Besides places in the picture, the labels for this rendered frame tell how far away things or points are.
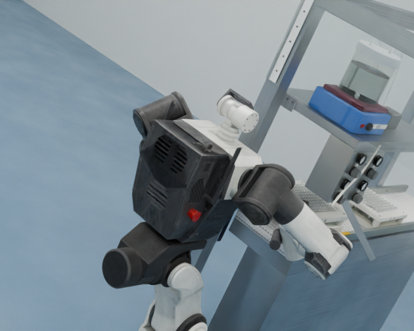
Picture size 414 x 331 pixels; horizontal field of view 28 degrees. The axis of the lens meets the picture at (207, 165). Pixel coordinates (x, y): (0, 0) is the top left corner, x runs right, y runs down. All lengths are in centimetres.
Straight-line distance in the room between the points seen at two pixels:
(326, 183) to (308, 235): 45
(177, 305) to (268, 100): 73
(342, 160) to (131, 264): 78
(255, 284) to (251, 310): 10
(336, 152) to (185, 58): 447
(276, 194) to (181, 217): 27
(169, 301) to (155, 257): 32
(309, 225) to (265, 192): 16
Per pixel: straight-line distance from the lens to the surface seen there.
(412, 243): 367
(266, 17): 662
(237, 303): 312
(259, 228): 286
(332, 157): 268
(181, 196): 221
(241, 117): 229
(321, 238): 228
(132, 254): 234
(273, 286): 301
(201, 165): 217
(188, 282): 250
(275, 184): 221
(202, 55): 693
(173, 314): 265
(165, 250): 235
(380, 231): 329
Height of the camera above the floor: 198
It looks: 19 degrees down
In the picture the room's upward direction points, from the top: 24 degrees clockwise
